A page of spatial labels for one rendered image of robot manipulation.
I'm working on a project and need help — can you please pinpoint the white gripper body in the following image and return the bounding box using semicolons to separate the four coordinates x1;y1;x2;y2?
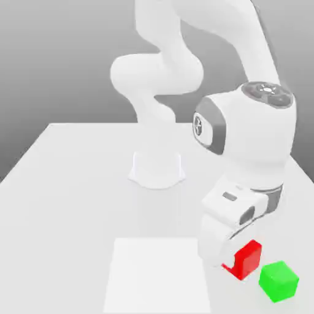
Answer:
197;212;259;268

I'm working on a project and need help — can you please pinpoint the small red cube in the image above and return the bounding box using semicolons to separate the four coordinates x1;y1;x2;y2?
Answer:
220;239;262;281

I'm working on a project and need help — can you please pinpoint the small green cube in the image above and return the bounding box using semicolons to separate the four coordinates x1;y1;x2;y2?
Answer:
258;260;300;304

